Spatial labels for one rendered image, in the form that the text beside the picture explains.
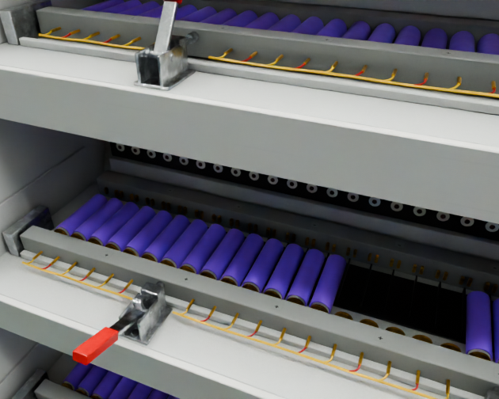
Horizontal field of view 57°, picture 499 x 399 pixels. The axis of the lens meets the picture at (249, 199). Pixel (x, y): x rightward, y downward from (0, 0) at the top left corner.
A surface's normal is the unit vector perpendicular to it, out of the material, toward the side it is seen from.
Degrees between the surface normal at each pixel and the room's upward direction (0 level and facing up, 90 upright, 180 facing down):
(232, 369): 20
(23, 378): 90
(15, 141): 90
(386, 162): 110
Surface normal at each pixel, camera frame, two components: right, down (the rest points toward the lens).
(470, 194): -0.37, 0.53
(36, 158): 0.93, 0.22
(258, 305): 0.00, -0.82
